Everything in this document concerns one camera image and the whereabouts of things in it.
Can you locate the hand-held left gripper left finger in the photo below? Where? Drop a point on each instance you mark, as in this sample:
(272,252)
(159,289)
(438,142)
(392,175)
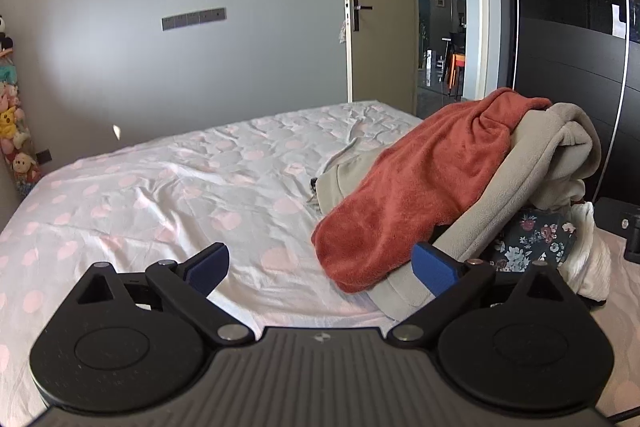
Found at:
(207,267)

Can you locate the white cloth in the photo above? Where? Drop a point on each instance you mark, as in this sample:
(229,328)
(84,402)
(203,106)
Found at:
(592,257)

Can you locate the dark wardrobe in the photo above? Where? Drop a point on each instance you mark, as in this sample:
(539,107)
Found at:
(560,57)

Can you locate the white sticker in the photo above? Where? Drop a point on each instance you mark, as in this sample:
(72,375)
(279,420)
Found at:
(619,19)

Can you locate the clear tube of plush toys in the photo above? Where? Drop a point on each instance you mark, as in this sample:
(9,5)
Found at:
(12,122)

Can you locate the beige fleece hoodie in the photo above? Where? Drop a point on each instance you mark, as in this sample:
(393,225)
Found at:
(550,142)

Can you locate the olive door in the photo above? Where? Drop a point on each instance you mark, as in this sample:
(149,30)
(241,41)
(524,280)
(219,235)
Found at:
(380,7)

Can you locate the small hanging door charm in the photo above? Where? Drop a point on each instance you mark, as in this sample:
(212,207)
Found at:
(342,31)

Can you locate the grey wall switch panel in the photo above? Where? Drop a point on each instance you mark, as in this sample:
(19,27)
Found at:
(193,19)

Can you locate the dark wall socket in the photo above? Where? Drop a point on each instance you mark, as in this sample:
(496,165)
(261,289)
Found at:
(44,155)

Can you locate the white door frame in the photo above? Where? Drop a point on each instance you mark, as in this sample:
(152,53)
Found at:
(485,7)

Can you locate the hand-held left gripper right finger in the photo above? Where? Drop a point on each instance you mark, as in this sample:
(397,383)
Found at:
(434,269)

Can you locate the dark floral cloth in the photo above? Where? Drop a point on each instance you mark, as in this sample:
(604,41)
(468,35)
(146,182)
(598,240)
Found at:
(535,232)

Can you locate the orange chair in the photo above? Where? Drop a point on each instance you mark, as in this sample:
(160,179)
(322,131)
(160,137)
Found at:
(456,69)

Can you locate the red fleece garment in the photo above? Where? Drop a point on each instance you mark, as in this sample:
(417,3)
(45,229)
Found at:
(425,187)

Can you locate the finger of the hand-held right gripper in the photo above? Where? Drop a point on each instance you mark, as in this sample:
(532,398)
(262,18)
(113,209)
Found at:
(632,242)

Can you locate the bed with pink-dotted sheet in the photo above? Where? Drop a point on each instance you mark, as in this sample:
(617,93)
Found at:
(150,187)

